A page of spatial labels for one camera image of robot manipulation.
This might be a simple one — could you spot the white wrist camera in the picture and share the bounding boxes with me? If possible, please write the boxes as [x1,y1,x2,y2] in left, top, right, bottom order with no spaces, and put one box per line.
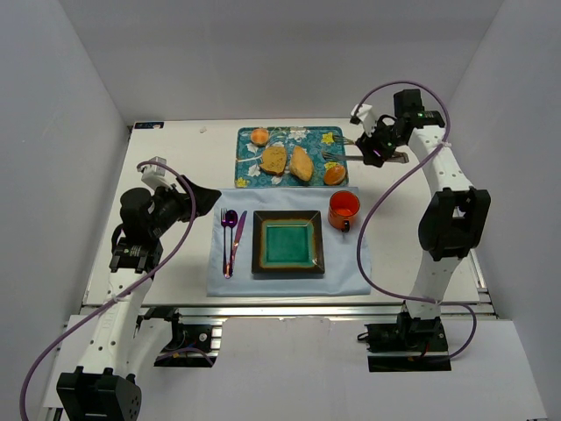
[350,103,378,137]
[138,164,172,190]

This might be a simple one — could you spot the sesame round bun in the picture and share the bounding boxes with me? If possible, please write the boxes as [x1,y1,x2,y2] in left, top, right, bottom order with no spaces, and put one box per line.
[323,164,346,186]

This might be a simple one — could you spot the orange mug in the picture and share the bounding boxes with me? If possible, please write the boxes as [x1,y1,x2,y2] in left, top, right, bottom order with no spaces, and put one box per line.
[328,190,360,233]

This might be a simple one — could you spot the purple knife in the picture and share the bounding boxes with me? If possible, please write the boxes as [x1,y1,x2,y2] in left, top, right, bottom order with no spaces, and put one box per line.
[229,210,247,275]

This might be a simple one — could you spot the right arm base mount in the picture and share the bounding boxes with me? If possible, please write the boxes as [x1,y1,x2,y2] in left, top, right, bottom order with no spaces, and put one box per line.
[357,311,451,373]

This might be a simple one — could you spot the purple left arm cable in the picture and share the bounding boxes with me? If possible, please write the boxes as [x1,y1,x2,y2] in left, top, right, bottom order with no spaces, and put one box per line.
[19,161,196,421]

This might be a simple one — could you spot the long golden bread roll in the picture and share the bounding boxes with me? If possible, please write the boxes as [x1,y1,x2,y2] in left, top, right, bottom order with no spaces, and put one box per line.
[289,146,314,182]

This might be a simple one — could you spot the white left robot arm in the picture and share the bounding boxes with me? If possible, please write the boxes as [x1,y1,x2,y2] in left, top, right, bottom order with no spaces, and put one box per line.
[56,175,222,420]

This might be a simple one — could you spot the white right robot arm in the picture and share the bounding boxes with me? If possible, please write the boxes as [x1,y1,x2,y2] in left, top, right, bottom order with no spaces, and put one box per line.
[351,82,491,325]

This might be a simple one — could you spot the brown bread slice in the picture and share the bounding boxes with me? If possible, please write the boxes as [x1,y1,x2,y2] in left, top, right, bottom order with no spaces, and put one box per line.
[259,146,288,176]

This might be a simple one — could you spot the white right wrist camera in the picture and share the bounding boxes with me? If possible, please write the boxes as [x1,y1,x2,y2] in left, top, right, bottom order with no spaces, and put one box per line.
[350,103,378,137]

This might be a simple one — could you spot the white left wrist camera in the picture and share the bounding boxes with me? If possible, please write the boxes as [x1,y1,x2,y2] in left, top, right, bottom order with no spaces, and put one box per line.
[138,164,172,190]

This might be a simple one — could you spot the teal floral tray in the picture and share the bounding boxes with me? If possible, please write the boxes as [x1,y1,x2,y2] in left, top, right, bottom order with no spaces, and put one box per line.
[234,126,347,189]

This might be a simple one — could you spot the purple fork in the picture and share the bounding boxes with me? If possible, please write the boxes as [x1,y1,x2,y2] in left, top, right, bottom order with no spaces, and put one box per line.
[220,208,228,277]

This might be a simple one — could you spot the metal serving tongs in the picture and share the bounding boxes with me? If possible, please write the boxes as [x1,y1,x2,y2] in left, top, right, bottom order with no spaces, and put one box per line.
[321,133,409,166]

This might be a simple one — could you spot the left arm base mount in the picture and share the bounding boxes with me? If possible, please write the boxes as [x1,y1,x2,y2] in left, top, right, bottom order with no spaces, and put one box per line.
[137,307,222,368]

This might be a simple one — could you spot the light blue cloth placemat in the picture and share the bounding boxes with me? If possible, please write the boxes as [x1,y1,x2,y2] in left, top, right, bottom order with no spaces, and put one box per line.
[207,187,372,297]

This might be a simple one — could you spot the square black teal plate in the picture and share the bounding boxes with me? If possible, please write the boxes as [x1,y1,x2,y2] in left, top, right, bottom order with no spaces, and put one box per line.
[252,210,325,276]

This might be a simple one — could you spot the left blue table label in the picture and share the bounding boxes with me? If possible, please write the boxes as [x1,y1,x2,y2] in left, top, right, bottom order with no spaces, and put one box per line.
[133,121,164,130]

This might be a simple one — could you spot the small round bun top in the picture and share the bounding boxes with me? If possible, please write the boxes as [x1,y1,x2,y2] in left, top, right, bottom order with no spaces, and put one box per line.
[250,127,269,146]

